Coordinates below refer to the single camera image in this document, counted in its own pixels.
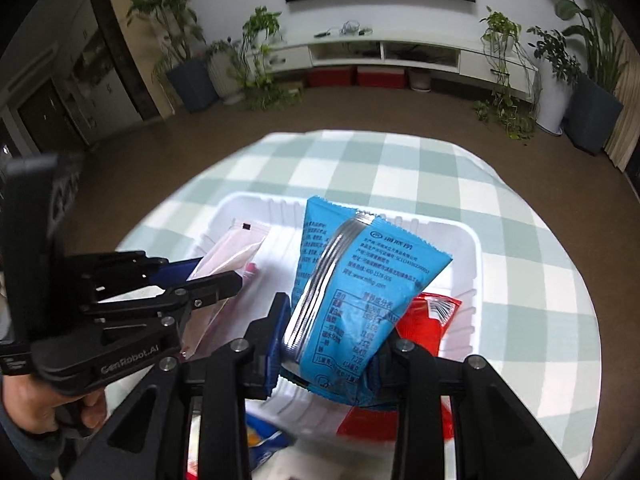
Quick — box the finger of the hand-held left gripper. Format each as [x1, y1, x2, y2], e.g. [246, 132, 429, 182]
[64, 250, 203, 306]
[82, 271, 244, 343]

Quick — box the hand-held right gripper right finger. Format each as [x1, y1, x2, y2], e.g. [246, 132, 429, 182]
[369, 327, 576, 480]

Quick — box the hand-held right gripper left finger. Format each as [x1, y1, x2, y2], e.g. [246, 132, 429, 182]
[65, 292, 293, 480]

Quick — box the pink translucent snack packet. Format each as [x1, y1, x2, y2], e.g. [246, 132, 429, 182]
[177, 218, 271, 361]

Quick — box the blue snack packet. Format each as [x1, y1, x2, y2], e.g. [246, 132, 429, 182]
[280, 195, 453, 408]

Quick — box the white plastic tray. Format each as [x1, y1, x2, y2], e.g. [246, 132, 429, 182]
[195, 191, 483, 441]

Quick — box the person's left forearm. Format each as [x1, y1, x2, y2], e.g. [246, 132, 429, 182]
[0, 407, 66, 480]

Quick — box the person's left hand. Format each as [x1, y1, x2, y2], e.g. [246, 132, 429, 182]
[0, 374, 109, 436]

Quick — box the red snack packet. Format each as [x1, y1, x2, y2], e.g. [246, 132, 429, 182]
[337, 400, 456, 443]
[397, 292, 463, 356]

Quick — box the blue packet with yellow print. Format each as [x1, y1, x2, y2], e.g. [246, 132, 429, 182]
[245, 410, 296, 473]

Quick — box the wooden display cabinet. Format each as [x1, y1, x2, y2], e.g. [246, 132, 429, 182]
[50, 0, 176, 148]

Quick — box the tall plant in dark pot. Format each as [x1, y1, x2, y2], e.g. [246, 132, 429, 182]
[127, 0, 219, 114]

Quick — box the plant in white ribbed pot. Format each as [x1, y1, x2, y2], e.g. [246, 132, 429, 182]
[206, 39, 247, 107]

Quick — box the trailing green floor plant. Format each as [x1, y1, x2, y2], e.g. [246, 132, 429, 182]
[240, 6, 304, 112]

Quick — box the red storage box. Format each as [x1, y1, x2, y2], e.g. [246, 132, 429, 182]
[357, 66, 405, 89]
[307, 67, 357, 88]

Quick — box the trailing plant on cabinet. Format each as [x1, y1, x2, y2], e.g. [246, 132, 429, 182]
[472, 10, 540, 142]

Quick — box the large leafy plant dark pot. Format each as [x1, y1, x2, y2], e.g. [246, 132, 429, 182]
[525, 0, 628, 157]

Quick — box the beige curtain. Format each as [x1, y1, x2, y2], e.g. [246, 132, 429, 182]
[604, 67, 640, 173]

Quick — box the white television cabinet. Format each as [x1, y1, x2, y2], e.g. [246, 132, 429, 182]
[270, 30, 541, 102]

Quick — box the tangled cable bundle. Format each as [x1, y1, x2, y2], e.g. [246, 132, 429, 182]
[314, 20, 374, 38]

